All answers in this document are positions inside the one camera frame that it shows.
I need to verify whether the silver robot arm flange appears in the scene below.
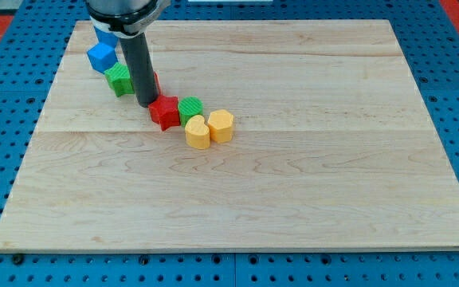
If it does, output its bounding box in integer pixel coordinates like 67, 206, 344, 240
85, 0, 171, 38

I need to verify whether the red circle block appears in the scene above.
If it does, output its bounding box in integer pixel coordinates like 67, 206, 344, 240
154, 71, 163, 96

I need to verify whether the green circle block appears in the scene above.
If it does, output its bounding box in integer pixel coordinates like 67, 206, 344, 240
178, 96, 203, 127

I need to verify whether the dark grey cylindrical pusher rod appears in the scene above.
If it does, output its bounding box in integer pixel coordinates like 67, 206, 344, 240
120, 33, 159, 108

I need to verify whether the red star block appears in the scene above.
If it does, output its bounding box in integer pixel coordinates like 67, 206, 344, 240
148, 95, 180, 131

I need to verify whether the blue cube block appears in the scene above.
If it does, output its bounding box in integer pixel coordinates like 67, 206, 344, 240
87, 43, 118, 73

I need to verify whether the light wooden board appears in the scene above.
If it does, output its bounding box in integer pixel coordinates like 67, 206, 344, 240
0, 20, 459, 254

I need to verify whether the green star block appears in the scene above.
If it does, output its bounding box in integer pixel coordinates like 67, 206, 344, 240
104, 62, 135, 97

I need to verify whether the yellow heart block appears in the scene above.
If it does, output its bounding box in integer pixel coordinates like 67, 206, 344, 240
185, 115, 210, 149

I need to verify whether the yellow hexagon block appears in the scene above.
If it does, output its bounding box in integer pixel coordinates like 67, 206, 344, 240
207, 109, 234, 144

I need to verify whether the blue block behind arm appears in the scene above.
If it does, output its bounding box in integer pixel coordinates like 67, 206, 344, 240
94, 26, 119, 48

